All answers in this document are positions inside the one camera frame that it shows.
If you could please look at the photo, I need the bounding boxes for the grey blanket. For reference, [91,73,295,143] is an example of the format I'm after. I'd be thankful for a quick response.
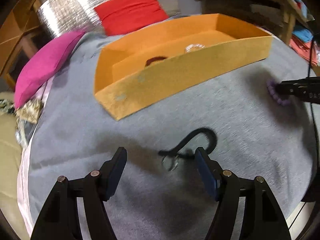
[19,32,319,239]

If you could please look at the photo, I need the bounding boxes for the black hair tie with charm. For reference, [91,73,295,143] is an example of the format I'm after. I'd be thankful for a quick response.
[158,127,218,172]

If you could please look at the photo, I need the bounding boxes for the purple bead bracelet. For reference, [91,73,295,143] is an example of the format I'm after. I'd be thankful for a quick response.
[266,78,293,107]

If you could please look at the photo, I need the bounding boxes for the red pillow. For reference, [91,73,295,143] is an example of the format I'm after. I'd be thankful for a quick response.
[94,0,169,36]

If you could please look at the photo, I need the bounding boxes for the pink pillow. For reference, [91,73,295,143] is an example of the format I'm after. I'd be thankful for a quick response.
[14,30,85,109]

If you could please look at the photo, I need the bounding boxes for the beige sofa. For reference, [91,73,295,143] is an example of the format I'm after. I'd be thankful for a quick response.
[1,113,30,239]

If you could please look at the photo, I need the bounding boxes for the maroon hair tie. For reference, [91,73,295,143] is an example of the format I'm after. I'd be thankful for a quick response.
[145,56,168,68]

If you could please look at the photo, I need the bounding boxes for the orange cardboard box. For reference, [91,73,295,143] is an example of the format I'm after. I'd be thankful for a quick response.
[94,14,273,120]

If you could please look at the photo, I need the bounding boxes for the wooden cabinet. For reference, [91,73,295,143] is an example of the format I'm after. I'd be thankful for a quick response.
[1,0,50,92]

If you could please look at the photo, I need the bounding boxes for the pink white bead bracelet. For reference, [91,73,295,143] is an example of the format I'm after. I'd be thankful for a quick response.
[184,43,206,54]

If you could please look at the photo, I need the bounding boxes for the silver foil insulation sheet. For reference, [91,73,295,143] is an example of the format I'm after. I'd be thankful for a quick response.
[37,0,180,38]

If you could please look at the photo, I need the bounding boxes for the wooden shelf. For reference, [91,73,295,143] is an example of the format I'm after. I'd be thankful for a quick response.
[195,0,309,44]

